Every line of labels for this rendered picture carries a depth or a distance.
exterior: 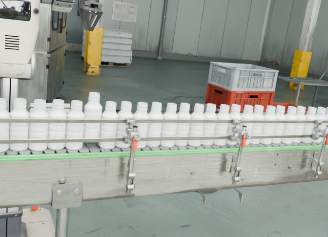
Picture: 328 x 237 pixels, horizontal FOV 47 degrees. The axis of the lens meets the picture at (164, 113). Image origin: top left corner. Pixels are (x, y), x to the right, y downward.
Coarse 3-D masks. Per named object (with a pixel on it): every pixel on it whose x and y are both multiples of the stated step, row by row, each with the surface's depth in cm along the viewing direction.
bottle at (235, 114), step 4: (232, 104) 155; (232, 108) 154; (236, 108) 153; (240, 108) 154; (232, 112) 154; (236, 112) 153; (232, 116) 153; (236, 116) 153; (240, 116) 154; (240, 124) 155; (228, 132) 155; (232, 132) 154; (228, 140) 155; (228, 144) 156; (232, 144) 155
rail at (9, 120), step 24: (0, 120) 114; (24, 120) 117; (48, 120) 120; (72, 120) 124; (96, 120) 127; (120, 120) 131; (144, 120) 134; (168, 120) 138; (192, 120) 143; (216, 120) 147; (240, 120) 152; (264, 120) 157; (288, 120) 163; (312, 120) 169
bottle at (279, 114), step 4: (276, 108) 165; (280, 108) 163; (284, 108) 163; (276, 112) 164; (280, 112) 163; (284, 112) 164; (276, 116) 163; (280, 116) 163; (284, 116) 164; (276, 124) 164; (280, 124) 163; (284, 124) 164; (276, 128) 164; (280, 128) 164; (276, 132) 164; (280, 132) 164; (272, 140) 166; (276, 140) 165; (280, 140) 166
